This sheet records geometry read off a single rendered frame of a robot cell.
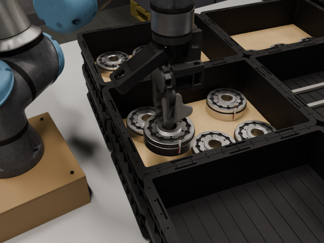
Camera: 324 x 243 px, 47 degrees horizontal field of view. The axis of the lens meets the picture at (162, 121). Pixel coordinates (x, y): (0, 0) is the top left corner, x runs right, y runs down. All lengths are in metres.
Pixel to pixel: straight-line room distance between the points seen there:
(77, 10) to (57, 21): 0.04
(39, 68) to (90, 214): 0.36
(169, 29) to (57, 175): 0.44
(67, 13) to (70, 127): 0.67
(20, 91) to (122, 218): 0.37
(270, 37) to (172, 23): 0.78
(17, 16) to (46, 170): 0.34
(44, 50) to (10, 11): 0.11
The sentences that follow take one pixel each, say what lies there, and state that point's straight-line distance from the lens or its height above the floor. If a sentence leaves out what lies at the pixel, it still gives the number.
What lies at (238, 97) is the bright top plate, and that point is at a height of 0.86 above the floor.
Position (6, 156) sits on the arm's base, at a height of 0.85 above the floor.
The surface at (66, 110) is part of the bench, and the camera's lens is 1.23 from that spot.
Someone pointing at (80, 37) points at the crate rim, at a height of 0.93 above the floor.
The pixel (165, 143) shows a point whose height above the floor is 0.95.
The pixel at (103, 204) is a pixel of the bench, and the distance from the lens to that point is 0.94.
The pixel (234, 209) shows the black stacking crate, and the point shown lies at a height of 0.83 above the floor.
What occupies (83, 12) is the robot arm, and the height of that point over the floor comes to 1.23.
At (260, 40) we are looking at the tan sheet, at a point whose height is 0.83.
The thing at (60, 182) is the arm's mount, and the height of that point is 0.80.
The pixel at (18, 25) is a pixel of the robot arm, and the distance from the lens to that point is 0.88.
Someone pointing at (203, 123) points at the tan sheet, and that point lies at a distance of 0.95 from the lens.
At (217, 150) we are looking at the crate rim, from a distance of 0.74.
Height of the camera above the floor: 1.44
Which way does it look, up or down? 40 degrees down
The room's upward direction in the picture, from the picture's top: straight up
